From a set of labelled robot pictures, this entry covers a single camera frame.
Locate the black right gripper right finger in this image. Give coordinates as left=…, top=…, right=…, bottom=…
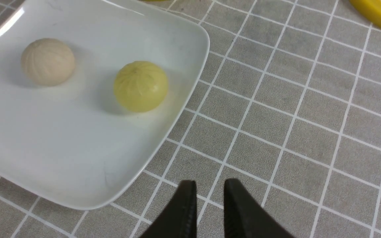
left=224, top=178, right=293, bottom=238

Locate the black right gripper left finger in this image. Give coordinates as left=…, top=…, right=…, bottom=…
left=140, top=180, right=197, bottom=238

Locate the yellow steamed bun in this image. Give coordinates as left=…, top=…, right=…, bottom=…
left=113, top=61, right=168, bottom=113

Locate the white steamed bun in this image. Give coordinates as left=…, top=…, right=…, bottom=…
left=20, top=38, right=76, bottom=86

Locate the white square plate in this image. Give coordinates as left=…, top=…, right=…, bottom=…
left=0, top=0, right=210, bottom=210

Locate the grey checked tablecloth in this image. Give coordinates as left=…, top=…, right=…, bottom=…
left=0, top=0, right=381, bottom=238

